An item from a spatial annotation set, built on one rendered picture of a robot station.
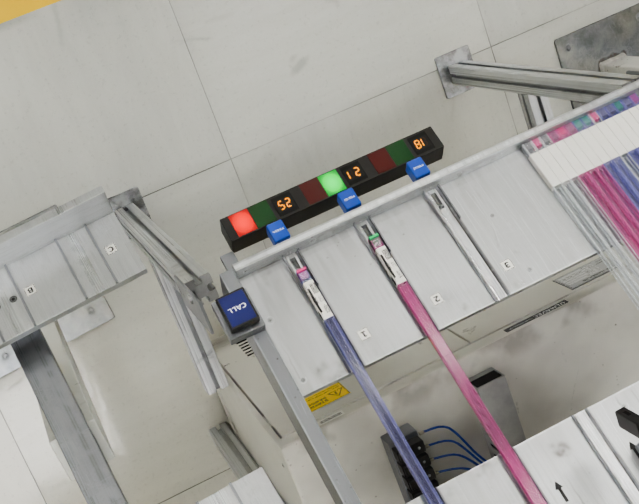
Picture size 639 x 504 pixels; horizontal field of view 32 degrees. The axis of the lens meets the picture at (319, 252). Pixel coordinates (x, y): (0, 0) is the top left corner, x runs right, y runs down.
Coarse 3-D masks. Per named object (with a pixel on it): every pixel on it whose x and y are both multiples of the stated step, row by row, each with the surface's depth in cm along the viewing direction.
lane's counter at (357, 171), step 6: (354, 162) 161; (342, 168) 161; (348, 168) 161; (354, 168) 161; (360, 168) 161; (348, 174) 160; (354, 174) 160; (360, 174) 160; (366, 174) 160; (348, 180) 160; (354, 180) 160; (360, 180) 160
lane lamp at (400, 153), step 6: (396, 144) 163; (402, 144) 163; (390, 150) 162; (396, 150) 162; (402, 150) 162; (408, 150) 162; (396, 156) 162; (402, 156) 162; (408, 156) 162; (396, 162) 161; (402, 162) 161
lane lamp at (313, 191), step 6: (312, 180) 160; (300, 186) 159; (306, 186) 159; (312, 186) 159; (318, 186) 159; (306, 192) 159; (312, 192) 159; (318, 192) 159; (324, 192) 159; (306, 198) 158; (312, 198) 158; (318, 198) 158; (324, 198) 159
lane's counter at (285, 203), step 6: (288, 192) 159; (276, 198) 158; (282, 198) 158; (288, 198) 158; (276, 204) 158; (282, 204) 158; (288, 204) 158; (294, 204) 158; (276, 210) 158; (282, 210) 158; (288, 210) 158; (294, 210) 158
